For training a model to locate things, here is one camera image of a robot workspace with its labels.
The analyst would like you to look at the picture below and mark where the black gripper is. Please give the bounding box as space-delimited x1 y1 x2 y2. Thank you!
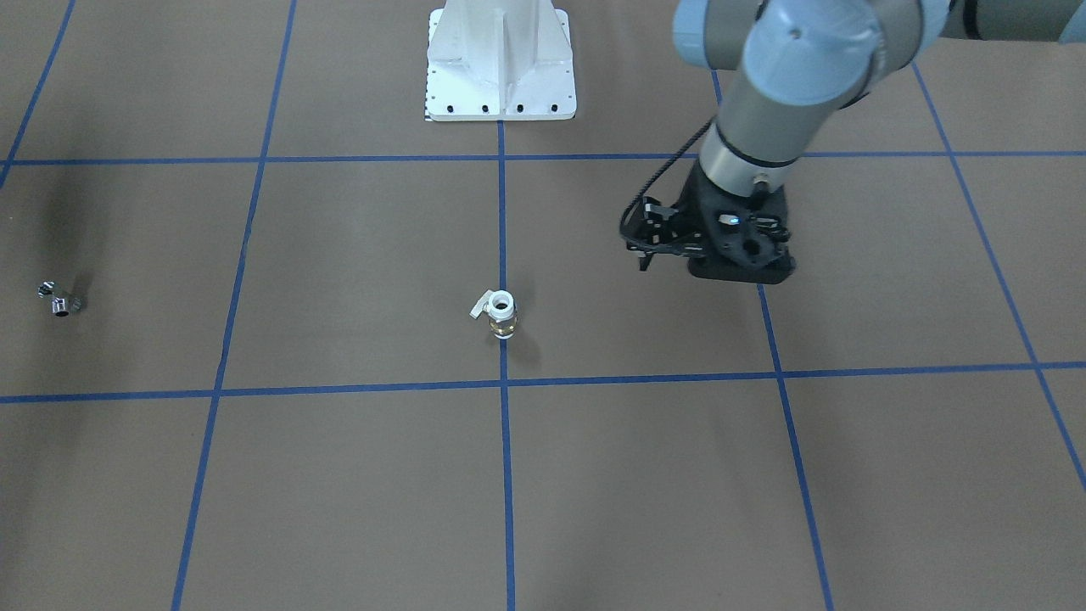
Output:
624 162 792 273

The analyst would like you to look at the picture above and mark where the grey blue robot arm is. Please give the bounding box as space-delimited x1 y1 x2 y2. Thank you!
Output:
619 1 1083 285

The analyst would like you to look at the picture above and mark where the chrome metal pipe fitting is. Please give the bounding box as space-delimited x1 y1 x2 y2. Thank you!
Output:
37 281 84 318

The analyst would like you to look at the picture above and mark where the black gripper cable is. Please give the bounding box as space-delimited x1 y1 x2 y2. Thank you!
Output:
619 117 715 247

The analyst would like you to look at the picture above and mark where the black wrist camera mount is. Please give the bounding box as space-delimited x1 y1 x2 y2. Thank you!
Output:
686 231 798 285

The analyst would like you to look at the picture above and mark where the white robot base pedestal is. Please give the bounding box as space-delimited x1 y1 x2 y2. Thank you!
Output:
424 1 578 120

